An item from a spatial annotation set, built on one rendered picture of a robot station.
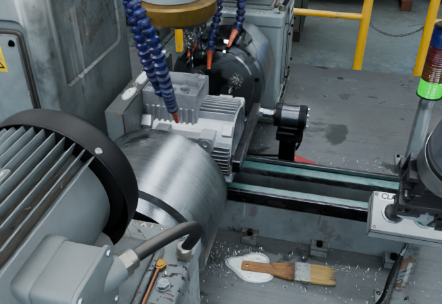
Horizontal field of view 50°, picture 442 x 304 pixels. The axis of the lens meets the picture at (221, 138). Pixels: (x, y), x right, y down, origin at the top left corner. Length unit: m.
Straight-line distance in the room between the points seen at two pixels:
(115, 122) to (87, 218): 0.49
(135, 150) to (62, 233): 0.36
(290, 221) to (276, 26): 0.58
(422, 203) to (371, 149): 0.80
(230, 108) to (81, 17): 0.36
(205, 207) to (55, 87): 0.38
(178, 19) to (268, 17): 0.55
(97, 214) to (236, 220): 0.66
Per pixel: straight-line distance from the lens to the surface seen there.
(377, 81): 1.90
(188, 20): 0.90
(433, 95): 1.31
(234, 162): 0.99
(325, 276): 1.08
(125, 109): 0.95
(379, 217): 0.86
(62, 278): 0.41
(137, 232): 0.65
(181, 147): 0.81
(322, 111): 1.64
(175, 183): 0.75
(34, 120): 0.51
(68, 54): 1.00
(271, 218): 1.10
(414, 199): 0.70
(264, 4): 1.44
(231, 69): 1.23
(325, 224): 1.10
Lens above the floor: 1.62
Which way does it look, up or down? 34 degrees down
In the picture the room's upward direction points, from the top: straight up
